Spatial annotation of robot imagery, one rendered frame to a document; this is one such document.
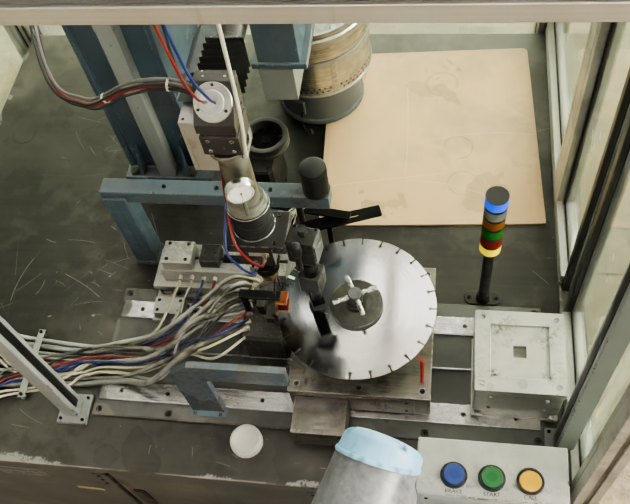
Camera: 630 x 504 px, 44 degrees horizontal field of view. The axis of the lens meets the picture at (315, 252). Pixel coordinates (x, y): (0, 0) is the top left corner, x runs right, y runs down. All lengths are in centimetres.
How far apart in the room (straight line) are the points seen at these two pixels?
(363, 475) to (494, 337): 69
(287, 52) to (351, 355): 60
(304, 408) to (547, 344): 52
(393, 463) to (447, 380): 74
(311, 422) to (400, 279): 35
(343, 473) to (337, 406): 64
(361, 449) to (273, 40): 78
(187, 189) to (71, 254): 49
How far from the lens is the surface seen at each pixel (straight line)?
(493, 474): 155
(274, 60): 154
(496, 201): 152
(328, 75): 201
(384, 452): 106
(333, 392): 167
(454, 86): 226
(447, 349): 181
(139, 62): 189
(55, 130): 242
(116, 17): 62
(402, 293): 165
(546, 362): 166
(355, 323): 161
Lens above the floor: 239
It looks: 57 degrees down
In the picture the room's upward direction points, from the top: 12 degrees counter-clockwise
